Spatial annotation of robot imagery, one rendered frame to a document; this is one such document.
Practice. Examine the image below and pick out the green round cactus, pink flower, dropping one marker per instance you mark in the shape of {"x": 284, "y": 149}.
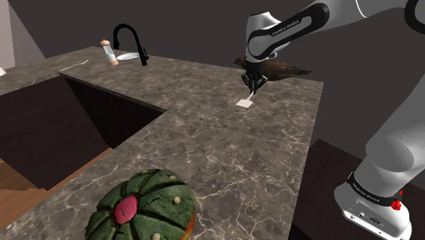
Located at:
{"x": 149, "y": 209}

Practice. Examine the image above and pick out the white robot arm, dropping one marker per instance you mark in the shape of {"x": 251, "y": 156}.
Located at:
{"x": 391, "y": 146}

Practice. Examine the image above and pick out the black tap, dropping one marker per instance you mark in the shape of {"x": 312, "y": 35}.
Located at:
{"x": 132, "y": 33}

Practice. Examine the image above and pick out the brown bird figure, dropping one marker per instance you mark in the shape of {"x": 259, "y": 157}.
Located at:
{"x": 282, "y": 70}

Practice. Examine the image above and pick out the white spatula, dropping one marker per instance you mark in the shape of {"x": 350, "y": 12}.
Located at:
{"x": 245, "y": 103}

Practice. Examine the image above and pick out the silver fork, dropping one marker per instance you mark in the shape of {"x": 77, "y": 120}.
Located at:
{"x": 73, "y": 65}

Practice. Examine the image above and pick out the white rounded thing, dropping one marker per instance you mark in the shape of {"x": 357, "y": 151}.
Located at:
{"x": 1, "y": 71}

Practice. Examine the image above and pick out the pepper mill with clear body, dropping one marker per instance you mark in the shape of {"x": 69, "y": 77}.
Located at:
{"x": 110, "y": 54}

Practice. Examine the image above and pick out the white plate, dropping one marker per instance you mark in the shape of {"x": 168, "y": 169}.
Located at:
{"x": 127, "y": 56}

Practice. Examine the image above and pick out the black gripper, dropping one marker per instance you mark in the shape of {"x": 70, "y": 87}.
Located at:
{"x": 255, "y": 68}

